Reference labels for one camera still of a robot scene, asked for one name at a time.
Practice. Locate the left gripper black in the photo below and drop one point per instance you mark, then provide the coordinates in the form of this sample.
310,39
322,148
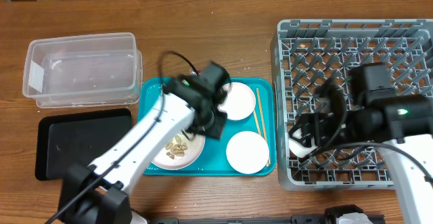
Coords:
216,128

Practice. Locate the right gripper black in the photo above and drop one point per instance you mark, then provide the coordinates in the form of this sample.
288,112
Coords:
313,126

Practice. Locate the white cup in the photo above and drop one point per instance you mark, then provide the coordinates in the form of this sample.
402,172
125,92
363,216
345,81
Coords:
297,148

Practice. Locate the pink bowl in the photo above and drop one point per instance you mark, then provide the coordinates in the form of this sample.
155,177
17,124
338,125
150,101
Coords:
240,101

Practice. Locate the wooden chopstick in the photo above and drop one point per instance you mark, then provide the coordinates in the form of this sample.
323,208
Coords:
261,112
259,130

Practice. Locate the white bowl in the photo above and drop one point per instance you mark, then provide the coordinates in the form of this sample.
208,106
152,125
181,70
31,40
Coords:
247,152

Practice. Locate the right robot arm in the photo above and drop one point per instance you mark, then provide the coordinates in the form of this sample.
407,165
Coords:
399,125

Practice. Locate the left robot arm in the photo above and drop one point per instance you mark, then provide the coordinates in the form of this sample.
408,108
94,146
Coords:
100,193

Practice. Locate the grey dishwasher rack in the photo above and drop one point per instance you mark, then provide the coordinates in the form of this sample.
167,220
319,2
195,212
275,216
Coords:
307,52

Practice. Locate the pink plate with peanut shells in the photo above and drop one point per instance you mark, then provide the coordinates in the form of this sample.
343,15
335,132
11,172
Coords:
181,151

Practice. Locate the teal serving tray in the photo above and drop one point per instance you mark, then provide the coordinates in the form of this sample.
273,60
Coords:
212,162

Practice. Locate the clear plastic bin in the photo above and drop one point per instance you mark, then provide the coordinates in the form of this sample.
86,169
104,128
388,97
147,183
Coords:
83,71

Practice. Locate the black rectangular tray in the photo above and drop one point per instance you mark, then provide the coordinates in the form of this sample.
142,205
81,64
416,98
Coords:
77,138

